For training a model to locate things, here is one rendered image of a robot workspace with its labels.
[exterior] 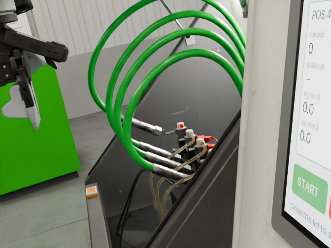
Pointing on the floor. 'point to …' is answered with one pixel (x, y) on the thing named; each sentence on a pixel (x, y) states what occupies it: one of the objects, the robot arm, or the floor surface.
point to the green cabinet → (37, 141)
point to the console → (260, 124)
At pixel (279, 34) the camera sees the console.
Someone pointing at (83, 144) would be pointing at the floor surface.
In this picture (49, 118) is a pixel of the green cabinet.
